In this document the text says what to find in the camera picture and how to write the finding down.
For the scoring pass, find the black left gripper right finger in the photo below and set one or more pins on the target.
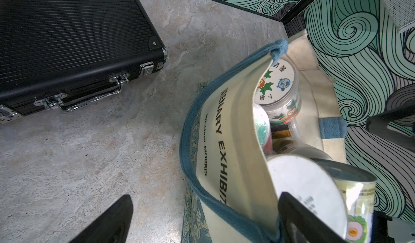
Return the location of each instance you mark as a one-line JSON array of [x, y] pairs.
[[299, 225]]

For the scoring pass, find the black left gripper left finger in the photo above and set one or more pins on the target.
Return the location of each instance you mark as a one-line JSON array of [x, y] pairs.
[[112, 226]]

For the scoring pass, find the cream canvas tote bag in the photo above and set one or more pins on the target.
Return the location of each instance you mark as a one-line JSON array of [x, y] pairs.
[[230, 196]]

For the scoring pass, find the clear jar cartoon leaf lid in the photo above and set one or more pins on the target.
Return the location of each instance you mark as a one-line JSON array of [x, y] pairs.
[[278, 93]]

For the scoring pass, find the purple yellow label seed can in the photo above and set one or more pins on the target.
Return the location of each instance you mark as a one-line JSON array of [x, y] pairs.
[[357, 187]]

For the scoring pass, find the black ribbed hard case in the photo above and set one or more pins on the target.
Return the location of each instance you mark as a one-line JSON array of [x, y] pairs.
[[66, 54]]

